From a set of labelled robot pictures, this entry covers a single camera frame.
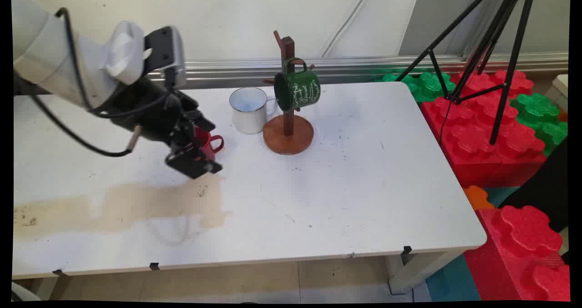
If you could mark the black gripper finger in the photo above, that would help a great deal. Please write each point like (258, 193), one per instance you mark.
(191, 162)
(201, 119)

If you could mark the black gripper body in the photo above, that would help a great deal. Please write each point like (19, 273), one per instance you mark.
(145, 112)

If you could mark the red enamel mug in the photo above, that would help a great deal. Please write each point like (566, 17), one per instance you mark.
(210, 145)

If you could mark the green enamel mug with lettering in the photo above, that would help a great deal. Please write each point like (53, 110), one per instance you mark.
(300, 90)

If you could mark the white enamel mug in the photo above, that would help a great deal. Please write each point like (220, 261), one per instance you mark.
(249, 112)

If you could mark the wooden mug tree stand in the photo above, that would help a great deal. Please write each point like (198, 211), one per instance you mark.
(288, 137)

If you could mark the black table edge clip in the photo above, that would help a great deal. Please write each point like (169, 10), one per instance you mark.
(154, 266)
(57, 272)
(406, 253)

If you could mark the green foam block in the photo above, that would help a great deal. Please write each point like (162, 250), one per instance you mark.
(543, 117)
(427, 84)

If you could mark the white table leg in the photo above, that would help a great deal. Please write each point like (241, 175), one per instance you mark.
(418, 269)

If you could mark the large red foam block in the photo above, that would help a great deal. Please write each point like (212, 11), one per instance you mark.
(477, 135)

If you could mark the orange foam block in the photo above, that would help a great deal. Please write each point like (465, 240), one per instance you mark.
(477, 198)

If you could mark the teal floor mat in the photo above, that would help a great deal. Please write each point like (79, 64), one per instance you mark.
(452, 283)

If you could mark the white box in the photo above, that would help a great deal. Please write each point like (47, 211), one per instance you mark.
(560, 89)

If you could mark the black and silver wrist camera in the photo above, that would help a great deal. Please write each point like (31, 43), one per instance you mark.
(166, 48)

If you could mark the aluminium wall rail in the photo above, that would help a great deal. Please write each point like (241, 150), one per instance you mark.
(363, 67)

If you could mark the black camera tripod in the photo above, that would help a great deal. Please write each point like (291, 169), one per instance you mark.
(500, 48)

